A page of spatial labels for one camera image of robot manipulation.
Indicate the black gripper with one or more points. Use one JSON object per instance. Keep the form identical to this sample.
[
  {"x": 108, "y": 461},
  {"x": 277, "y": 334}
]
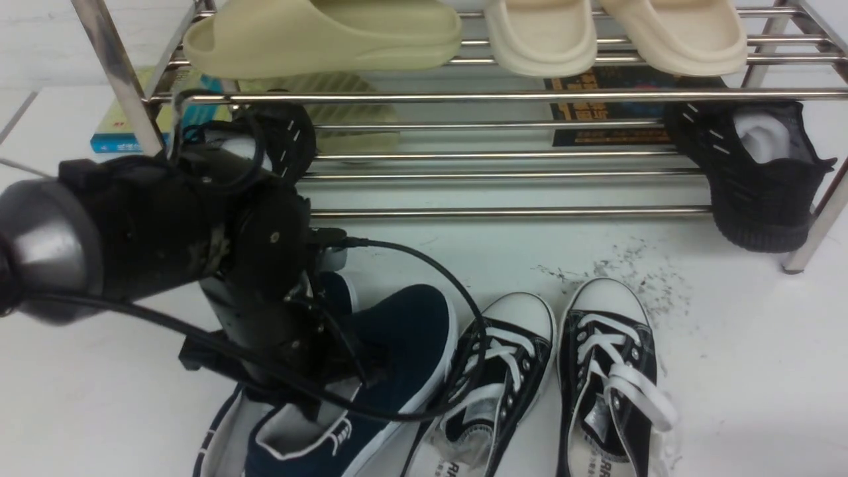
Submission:
[{"x": 268, "y": 295}]

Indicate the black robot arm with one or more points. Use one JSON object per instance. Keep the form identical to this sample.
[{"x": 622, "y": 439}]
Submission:
[{"x": 213, "y": 248}]

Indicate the steel shoe rack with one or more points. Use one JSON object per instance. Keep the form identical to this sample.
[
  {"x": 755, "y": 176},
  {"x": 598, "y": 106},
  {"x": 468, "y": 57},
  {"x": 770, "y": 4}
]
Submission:
[{"x": 142, "y": 107}]

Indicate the black knit sneaker left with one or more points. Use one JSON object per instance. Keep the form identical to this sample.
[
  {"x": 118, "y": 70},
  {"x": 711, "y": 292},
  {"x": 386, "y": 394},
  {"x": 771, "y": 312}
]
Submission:
[{"x": 283, "y": 138}]

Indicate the black knit sneaker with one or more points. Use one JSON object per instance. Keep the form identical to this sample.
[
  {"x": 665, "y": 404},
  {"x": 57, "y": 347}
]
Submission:
[
  {"x": 283, "y": 138},
  {"x": 762, "y": 168}
]

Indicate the pale yellow slide lower shelf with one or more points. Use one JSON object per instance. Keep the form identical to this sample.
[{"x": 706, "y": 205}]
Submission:
[{"x": 337, "y": 142}]

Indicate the green blue book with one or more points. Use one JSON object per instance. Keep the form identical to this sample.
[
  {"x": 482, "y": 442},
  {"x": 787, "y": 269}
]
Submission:
[{"x": 115, "y": 134}]

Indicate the black white canvas sneaker left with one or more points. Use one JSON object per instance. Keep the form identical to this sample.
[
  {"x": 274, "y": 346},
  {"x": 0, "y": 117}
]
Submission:
[{"x": 494, "y": 383}]

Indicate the black white canvas sneaker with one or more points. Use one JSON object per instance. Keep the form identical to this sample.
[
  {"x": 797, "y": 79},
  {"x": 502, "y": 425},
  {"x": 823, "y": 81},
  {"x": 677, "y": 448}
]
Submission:
[
  {"x": 494, "y": 383},
  {"x": 607, "y": 368}
]

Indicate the pale yellow foam slide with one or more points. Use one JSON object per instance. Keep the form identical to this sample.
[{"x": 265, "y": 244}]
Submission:
[{"x": 247, "y": 40}]

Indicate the black white canvas sneaker right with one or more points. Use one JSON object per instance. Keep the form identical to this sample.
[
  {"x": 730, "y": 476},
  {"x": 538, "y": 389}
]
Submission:
[{"x": 607, "y": 368}]

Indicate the cream foam slide left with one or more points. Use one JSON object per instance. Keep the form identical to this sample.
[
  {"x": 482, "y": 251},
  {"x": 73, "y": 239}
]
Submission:
[{"x": 542, "y": 39}]

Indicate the cream foam slide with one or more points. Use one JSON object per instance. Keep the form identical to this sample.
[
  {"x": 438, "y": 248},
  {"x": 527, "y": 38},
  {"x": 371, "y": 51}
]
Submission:
[
  {"x": 542, "y": 39},
  {"x": 700, "y": 39}
]

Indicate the cream foam slide right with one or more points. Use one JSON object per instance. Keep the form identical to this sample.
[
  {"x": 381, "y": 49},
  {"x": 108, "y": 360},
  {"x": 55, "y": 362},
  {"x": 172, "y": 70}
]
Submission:
[{"x": 700, "y": 39}]

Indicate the black knit sneaker right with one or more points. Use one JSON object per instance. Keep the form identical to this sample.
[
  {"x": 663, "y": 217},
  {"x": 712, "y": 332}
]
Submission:
[{"x": 762, "y": 168}]

